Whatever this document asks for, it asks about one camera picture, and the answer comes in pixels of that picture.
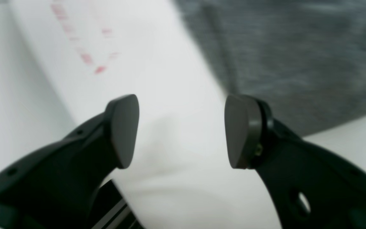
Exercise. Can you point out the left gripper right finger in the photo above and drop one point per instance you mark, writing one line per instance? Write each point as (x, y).
(311, 187)

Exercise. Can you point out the grey t-shirt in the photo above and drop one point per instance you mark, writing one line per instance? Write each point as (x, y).
(305, 58)

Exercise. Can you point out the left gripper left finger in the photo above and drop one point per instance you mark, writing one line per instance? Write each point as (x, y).
(62, 185)

